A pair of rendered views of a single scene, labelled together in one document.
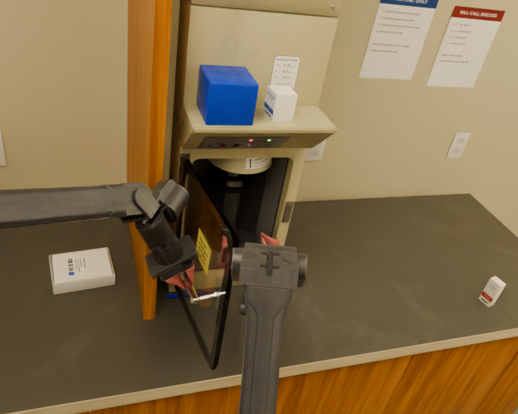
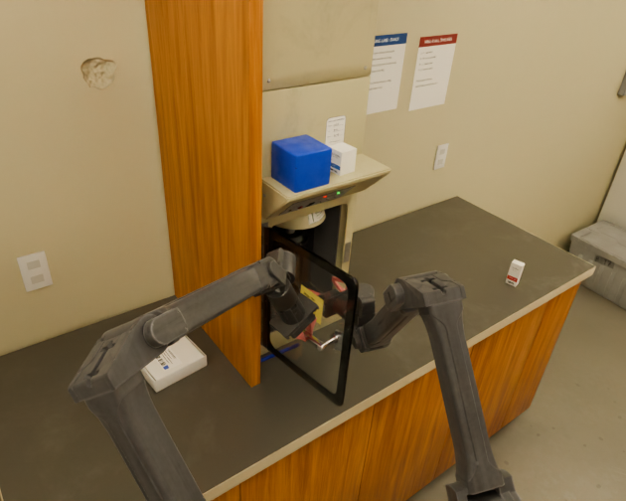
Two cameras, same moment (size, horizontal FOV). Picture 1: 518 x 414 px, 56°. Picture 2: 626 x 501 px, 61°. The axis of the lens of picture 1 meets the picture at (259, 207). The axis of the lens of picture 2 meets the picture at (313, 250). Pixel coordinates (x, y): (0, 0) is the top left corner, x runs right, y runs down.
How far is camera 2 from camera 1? 0.41 m
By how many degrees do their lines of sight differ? 13
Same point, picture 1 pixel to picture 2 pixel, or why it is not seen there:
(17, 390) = not seen: hidden behind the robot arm
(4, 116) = (45, 234)
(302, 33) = (345, 94)
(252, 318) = (442, 329)
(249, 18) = (305, 92)
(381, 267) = not seen: hidden behind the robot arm
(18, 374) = not seen: hidden behind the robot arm
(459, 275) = (482, 267)
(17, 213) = (213, 308)
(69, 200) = (234, 286)
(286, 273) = (455, 288)
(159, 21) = (253, 114)
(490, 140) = (464, 145)
